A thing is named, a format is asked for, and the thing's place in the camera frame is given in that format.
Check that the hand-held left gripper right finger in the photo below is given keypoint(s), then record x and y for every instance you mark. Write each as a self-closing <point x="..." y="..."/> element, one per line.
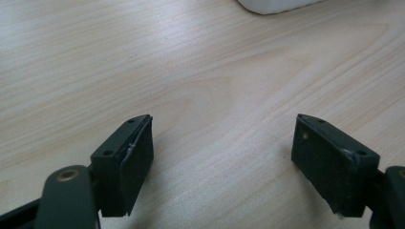
<point x="331" y="165"/>

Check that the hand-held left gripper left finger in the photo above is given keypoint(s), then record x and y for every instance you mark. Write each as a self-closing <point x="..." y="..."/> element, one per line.
<point x="122" y="165"/>

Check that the white object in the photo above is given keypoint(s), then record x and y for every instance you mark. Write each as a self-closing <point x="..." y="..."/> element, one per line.
<point x="276" y="5"/>

